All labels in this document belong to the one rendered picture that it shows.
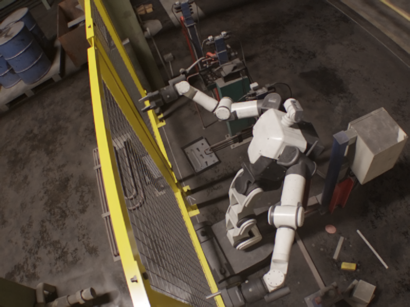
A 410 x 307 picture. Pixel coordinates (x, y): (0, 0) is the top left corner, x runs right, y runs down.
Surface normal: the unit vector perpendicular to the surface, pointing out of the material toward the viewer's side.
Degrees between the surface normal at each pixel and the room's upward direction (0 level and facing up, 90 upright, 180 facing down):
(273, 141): 52
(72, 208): 0
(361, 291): 0
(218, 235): 0
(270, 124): 16
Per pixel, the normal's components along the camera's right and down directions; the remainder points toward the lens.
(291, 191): -0.38, -0.58
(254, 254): -0.19, -0.53
